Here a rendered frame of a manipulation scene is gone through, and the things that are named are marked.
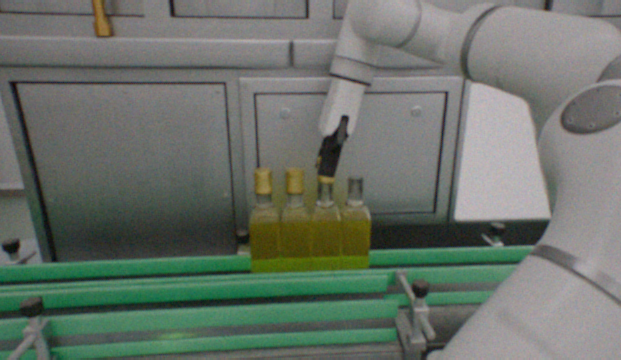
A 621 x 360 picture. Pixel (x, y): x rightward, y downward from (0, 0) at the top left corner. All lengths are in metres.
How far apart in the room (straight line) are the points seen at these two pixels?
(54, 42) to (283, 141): 0.47
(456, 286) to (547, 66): 0.53
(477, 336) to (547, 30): 0.28
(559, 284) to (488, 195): 0.69
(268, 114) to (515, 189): 0.59
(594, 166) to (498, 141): 0.64
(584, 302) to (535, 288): 0.03
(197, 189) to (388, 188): 0.44
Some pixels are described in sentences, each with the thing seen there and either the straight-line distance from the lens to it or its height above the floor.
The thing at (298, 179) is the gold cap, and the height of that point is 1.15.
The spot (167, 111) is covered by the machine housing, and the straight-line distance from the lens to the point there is 0.89.
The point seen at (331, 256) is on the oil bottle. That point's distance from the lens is 0.76.
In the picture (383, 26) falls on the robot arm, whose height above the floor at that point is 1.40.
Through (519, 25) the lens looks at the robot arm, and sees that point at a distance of 0.46.
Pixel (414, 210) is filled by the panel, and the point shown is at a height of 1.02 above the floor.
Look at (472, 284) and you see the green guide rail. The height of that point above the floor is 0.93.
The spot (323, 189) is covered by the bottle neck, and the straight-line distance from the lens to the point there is 0.72.
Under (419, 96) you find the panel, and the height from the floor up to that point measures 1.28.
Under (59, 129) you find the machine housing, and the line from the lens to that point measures 0.98.
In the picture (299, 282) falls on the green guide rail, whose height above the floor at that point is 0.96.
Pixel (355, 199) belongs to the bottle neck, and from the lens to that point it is 0.73.
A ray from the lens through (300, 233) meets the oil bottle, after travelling 0.73.
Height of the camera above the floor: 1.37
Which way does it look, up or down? 18 degrees down
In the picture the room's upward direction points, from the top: straight up
